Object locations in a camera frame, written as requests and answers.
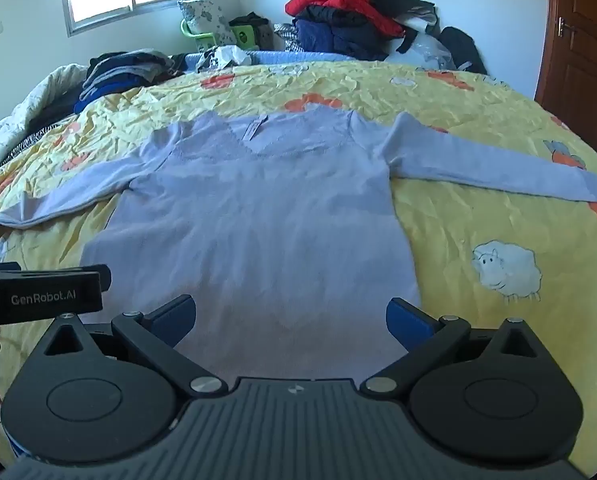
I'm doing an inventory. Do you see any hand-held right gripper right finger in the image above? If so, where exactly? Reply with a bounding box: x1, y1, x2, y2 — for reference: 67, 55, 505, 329
359, 297, 567, 403

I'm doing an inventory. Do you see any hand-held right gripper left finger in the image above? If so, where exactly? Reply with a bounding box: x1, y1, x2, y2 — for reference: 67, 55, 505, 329
30, 294, 229, 403

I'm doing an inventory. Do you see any lavender knit sweater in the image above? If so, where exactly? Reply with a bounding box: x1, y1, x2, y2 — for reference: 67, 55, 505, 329
0, 110, 597, 381

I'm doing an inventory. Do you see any stack of folded dark clothes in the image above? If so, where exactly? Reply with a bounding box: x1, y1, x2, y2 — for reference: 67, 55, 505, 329
73, 49, 189, 113

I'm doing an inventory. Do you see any yellow printed bedsheet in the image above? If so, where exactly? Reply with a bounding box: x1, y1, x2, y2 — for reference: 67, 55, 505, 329
0, 60, 597, 411

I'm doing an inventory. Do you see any white quilt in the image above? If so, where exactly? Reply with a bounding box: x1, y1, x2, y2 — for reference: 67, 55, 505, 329
0, 63, 89, 181

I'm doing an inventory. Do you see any white crumpled bag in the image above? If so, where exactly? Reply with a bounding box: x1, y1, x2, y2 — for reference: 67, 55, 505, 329
196, 45, 253, 71

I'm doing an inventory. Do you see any clear plastic bag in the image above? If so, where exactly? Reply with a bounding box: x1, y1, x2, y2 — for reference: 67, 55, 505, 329
386, 32, 457, 70

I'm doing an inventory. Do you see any green plastic chair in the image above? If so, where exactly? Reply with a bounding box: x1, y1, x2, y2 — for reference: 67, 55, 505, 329
180, 19, 255, 53

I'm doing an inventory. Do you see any black backpack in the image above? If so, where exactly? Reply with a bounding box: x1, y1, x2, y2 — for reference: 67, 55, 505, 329
439, 26, 488, 76

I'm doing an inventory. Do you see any blue blanket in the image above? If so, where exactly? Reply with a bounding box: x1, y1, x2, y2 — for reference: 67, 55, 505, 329
184, 50, 394, 73

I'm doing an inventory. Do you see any navy jacket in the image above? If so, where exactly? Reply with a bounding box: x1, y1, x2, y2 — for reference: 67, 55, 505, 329
293, 7, 404, 63

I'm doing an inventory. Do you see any window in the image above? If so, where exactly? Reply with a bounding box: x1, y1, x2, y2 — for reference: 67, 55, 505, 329
61, 0, 194, 38

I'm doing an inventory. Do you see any floral grey pillow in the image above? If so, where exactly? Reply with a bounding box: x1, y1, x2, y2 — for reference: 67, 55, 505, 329
177, 0, 236, 47

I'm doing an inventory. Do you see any houndstooth cloth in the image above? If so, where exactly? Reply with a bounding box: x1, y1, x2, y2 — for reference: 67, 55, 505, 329
273, 22, 300, 52

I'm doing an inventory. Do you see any brown wooden door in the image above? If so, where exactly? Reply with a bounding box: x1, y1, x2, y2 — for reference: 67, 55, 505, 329
533, 0, 597, 171

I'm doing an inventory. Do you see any black garment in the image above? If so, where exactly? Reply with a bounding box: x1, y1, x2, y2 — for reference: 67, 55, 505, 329
369, 0, 437, 56

